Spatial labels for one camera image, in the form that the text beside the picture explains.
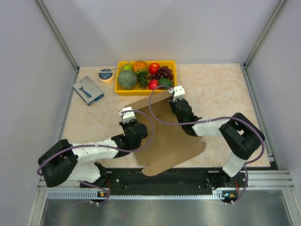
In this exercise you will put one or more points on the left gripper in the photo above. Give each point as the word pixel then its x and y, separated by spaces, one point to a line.
pixel 123 125

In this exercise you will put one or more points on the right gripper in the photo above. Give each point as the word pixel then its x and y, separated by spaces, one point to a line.
pixel 173 104

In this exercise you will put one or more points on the brown cardboard box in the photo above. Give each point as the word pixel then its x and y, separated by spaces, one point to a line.
pixel 169 147

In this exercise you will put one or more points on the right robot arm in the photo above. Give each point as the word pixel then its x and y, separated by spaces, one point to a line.
pixel 245 140

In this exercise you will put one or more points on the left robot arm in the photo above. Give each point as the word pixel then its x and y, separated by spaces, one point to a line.
pixel 65 161

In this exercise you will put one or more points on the green avocado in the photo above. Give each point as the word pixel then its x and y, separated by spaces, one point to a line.
pixel 166 82

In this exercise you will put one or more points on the red pink fruit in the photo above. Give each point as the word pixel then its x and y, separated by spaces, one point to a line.
pixel 153 84

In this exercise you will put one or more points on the purple grape bunch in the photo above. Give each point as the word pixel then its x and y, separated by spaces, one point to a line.
pixel 163 72

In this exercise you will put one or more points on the yellow plastic tray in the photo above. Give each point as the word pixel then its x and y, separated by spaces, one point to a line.
pixel 137 91

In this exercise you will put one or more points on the red apple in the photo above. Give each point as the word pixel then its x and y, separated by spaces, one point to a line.
pixel 153 68

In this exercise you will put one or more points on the green pineapple leaves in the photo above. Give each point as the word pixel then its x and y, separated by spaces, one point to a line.
pixel 142 79

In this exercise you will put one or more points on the green netted melon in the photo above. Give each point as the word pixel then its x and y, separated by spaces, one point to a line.
pixel 127 79

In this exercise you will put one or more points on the blue razor package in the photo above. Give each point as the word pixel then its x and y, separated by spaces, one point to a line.
pixel 88 90

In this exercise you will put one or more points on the tape roll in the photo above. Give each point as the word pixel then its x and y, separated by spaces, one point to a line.
pixel 106 75

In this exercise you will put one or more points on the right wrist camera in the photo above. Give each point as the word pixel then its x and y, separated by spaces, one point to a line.
pixel 177 93

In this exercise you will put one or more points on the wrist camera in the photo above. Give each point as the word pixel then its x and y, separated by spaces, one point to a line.
pixel 177 93
pixel 127 114

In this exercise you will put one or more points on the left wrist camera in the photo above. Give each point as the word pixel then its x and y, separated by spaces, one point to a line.
pixel 127 114

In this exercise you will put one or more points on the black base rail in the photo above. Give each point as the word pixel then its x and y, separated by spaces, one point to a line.
pixel 176 181

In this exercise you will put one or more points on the white slotted cable duct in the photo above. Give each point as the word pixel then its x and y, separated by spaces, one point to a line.
pixel 97 195

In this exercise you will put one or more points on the right aluminium frame post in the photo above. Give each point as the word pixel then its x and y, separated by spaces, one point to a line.
pixel 267 28

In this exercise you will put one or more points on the aluminium frame post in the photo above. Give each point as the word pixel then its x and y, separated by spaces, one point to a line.
pixel 55 31
pixel 267 28

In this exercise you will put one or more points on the left aluminium frame post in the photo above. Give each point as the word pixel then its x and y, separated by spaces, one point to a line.
pixel 55 31

